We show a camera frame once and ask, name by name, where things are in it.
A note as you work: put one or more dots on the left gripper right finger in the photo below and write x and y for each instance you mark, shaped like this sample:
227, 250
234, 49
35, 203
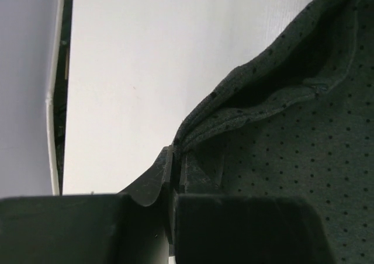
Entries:
213, 227

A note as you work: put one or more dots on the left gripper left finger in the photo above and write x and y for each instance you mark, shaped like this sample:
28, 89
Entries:
126, 227

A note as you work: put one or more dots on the dark grey dotted skirt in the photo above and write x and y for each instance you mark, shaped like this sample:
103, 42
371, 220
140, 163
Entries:
297, 120

